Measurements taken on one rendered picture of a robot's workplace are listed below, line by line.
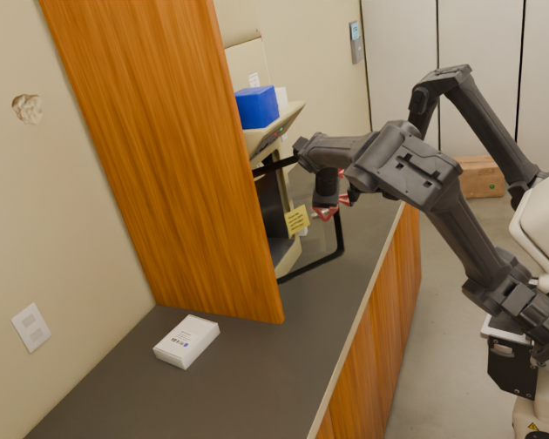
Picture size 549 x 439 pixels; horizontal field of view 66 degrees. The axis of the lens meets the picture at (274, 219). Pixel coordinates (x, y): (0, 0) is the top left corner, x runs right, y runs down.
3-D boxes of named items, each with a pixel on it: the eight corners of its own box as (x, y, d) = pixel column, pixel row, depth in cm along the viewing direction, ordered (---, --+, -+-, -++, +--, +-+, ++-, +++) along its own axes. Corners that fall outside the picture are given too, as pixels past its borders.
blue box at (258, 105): (232, 131, 115) (224, 97, 111) (249, 119, 123) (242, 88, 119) (265, 128, 111) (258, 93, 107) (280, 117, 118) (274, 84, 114)
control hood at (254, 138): (233, 169, 117) (224, 134, 113) (280, 132, 142) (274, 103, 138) (269, 169, 112) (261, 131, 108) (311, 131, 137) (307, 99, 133)
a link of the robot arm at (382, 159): (407, 203, 52) (461, 140, 52) (342, 166, 63) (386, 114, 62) (502, 323, 80) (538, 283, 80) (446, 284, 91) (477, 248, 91)
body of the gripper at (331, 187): (311, 206, 110) (311, 185, 104) (316, 180, 116) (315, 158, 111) (336, 208, 109) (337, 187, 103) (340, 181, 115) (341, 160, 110)
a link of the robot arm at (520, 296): (523, 322, 75) (544, 300, 75) (475, 284, 77) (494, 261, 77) (505, 317, 84) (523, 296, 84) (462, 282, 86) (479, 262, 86)
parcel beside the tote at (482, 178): (451, 199, 376) (450, 169, 363) (450, 184, 402) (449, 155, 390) (503, 198, 361) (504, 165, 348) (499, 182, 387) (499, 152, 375)
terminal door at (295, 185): (267, 289, 136) (239, 174, 119) (344, 253, 147) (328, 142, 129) (267, 290, 136) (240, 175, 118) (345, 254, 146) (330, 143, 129)
